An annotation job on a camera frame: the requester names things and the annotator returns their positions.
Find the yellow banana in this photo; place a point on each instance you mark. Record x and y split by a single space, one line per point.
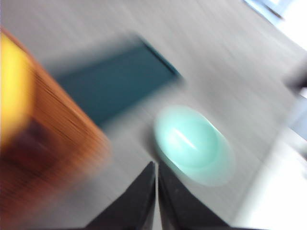
14 91

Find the teal ribbed bowl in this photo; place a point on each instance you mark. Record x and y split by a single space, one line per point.
192 143

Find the dark rectangular tray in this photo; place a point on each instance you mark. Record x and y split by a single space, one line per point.
115 86

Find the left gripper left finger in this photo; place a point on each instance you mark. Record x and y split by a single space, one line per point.
134 208

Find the brown wicker basket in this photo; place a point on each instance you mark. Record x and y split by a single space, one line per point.
72 134

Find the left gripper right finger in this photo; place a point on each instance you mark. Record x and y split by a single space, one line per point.
182 208

